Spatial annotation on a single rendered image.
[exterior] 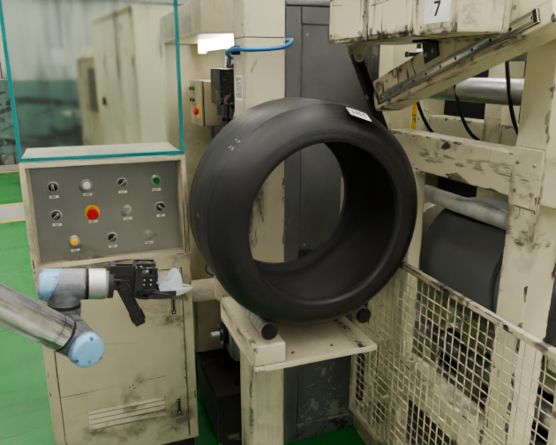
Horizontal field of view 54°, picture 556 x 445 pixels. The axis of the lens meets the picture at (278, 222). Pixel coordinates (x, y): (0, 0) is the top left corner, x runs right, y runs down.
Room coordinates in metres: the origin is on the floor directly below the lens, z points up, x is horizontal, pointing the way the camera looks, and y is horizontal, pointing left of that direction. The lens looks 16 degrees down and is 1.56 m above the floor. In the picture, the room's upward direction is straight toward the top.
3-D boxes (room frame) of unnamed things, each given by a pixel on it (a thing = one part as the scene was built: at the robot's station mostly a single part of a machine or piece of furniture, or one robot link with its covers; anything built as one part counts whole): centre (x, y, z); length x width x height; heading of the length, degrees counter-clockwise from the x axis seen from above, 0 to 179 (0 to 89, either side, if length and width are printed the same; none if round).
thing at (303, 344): (1.50, -0.05, 0.80); 0.37 x 0.36 x 0.02; 110
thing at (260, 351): (1.45, 0.08, 0.84); 0.36 x 0.09 x 0.06; 20
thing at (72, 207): (2.02, 0.66, 0.63); 0.56 x 0.41 x 1.27; 110
